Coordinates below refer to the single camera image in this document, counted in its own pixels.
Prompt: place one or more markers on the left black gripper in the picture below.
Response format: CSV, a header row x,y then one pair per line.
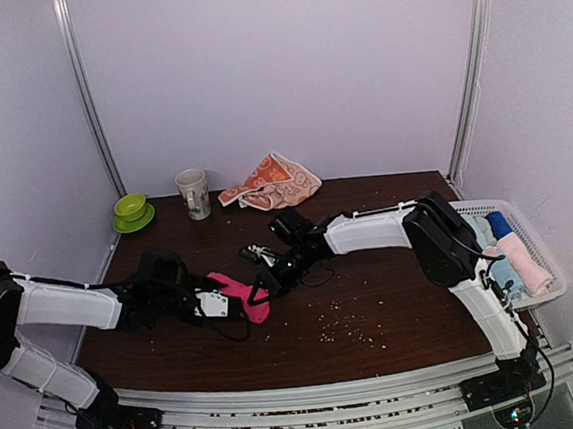
x,y
209,282

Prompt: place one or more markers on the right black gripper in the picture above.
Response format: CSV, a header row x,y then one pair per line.
x,y
274,283

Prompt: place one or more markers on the pink microfiber towel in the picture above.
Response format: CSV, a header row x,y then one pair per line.
x,y
232,288

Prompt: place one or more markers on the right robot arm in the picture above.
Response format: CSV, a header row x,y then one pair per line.
x,y
450,257

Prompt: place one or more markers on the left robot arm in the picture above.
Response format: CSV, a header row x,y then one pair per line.
x,y
161,287

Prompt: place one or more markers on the orange patterned towel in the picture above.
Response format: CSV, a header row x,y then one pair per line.
x,y
276,183

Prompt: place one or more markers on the green plastic plate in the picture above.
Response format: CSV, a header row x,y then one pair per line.
x,y
126,227

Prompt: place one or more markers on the beige ceramic mug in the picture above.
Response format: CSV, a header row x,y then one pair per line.
x,y
193,187

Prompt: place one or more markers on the green plastic bowl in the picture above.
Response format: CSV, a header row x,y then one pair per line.
x,y
131,207

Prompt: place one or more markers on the white plastic basket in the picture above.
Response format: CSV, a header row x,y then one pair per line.
x,y
538,251

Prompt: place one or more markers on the light blue rolled towel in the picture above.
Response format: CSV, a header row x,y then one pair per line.
x,y
483,230

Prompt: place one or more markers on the blue cartoon rolled towel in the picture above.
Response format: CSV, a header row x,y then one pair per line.
x,y
503,272

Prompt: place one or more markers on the dark blue rolled towel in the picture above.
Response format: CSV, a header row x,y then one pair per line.
x,y
499,225

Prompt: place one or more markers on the light pink rolled towel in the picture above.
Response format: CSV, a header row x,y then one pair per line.
x,y
535,278

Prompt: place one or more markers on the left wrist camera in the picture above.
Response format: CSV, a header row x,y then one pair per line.
x,y
212,304

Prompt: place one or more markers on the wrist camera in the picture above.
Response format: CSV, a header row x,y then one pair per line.
x,y
212,304
289,226

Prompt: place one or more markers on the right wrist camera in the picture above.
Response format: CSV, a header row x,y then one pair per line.
x,y
289,226

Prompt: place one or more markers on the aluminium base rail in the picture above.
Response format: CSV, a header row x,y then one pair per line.
x,y
428,398

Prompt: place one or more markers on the left aluminium frame post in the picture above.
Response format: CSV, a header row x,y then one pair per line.
x,y
90,110

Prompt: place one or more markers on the aluminium frame post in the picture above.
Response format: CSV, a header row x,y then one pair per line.
x,y
90,110
480,14

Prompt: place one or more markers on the right aluminium frame post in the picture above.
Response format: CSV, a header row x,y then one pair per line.
x,y
480,14

